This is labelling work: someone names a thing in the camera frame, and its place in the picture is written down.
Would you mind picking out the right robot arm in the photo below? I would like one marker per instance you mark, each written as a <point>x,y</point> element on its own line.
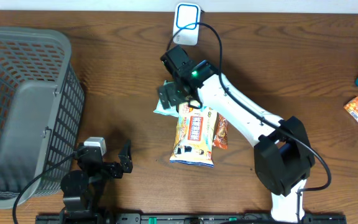
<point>283,156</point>

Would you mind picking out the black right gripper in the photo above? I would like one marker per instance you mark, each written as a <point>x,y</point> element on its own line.
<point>172,96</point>

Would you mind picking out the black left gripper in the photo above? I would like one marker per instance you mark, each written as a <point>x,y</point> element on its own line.
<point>125,163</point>

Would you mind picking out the teal wet wipes pack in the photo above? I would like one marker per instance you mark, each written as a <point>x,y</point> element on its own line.
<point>165,110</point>

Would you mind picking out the white barcode scanner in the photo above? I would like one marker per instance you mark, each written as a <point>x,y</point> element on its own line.
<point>185,24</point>

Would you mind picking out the grey plastic shopping basket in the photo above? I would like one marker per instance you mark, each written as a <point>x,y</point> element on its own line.
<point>41,103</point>

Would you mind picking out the large yellow snack bag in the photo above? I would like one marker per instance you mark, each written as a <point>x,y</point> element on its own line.
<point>194,136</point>

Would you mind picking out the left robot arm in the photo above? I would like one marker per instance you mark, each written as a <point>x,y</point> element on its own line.
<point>83,188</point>

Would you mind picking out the orange brown candy bar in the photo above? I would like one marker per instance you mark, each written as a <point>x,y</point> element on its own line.
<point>220,137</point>

